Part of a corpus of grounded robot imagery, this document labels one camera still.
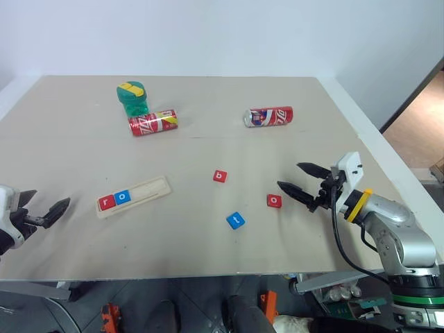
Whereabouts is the blue tile letter t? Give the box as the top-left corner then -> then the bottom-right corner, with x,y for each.
225,211 -> 247,231

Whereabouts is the green and white box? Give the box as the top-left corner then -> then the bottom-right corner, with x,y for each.
346,297 -> 386,321

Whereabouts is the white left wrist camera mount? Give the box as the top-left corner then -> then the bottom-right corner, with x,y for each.
0,184 -> 26,251

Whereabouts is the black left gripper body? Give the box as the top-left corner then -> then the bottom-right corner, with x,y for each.
9,207 -> 37,241

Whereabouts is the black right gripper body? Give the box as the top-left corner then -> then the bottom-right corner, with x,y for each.
316,167 -> 347,210

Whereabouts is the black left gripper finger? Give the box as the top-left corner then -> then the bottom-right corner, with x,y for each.
18,189 -> 38,211
25,197 -> 71,229

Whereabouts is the yellow right wrist band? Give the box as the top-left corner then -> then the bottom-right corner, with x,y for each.
343,187 -> 374,223

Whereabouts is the white crumpled cloth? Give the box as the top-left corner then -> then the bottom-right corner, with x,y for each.
273,314 -> 310,333

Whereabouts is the grey metal table bracket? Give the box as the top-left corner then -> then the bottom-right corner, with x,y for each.
289,270 -> 366,296
0,280 -> 72,302

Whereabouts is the red tile letter r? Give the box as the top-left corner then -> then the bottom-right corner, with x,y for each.
97,194 -> 117,212

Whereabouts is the red can with yellow stripe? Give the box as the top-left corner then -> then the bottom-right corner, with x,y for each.
127,109 -> 180,137

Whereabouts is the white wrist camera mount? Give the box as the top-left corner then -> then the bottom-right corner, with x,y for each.
0,184 -> 26,251
329,151 -> 365,218

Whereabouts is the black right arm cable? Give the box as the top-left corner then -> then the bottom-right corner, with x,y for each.
329,185 -> 395,282

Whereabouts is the blue tile letter o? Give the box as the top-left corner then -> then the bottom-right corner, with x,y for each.
114,189 -> 133,207

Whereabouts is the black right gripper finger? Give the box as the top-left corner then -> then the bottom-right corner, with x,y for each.
296,162 -> 332,180
276,180 -> 321,213

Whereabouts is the pale wooden letter tray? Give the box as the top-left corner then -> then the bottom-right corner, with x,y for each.
94,175 -> 173,221

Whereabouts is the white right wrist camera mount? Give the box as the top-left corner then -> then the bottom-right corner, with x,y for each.
329,151 -> 365,218

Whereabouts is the orange and black tool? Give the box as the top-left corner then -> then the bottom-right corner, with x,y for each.
259,290 -> 279,319
100,302 -> 123,333

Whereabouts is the red can with blue emblem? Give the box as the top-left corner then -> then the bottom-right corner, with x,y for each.
243,105 -> 294,128

